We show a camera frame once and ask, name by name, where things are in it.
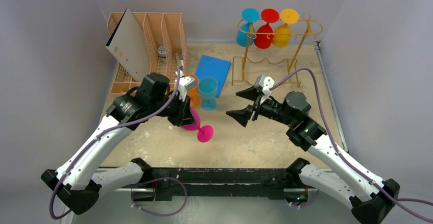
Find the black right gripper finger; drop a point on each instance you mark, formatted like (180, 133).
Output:
(243, 116)
(252, 94)

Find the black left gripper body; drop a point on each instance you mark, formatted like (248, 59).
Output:
(174, 105)

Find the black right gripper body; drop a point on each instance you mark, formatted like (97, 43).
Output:
(256, 108)

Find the magenta wine glass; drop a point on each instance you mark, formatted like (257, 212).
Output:
(204, 132)

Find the orange wine glass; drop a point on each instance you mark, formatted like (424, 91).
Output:
(195, 99)

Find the light blue front wine glass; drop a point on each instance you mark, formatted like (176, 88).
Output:
(208, 88)

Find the light blue wine glass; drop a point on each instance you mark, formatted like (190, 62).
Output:
(249, 16)
(208, 88)

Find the yellow wine glass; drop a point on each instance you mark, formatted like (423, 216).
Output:
(282, 33)

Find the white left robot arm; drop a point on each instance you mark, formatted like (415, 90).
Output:
(78, 184)

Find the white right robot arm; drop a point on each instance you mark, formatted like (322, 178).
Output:
(363, 192)

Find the red wine glass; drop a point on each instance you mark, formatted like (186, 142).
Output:
(264, 34)

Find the gold metal wine glass rack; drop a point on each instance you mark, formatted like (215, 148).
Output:
(274, 60)

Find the light blue rear wine glass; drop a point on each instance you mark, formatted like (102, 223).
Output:
(249, 16)

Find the blue notebook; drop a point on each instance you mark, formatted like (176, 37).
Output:
(213, 67)

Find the small jar in organizer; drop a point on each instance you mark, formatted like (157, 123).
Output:
(162, 54)

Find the pink plastic file organizer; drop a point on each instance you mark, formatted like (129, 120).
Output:
(160, 29)

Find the grey board in organizer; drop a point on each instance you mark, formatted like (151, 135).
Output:
(127, 43)

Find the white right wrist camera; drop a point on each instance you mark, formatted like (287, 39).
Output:
(263, 85)

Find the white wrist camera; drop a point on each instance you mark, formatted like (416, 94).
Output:
(263, 85)
(186, 84)

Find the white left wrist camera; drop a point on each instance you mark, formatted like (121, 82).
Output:
(186, 84)

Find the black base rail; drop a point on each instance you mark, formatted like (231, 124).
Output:
(271, 183)

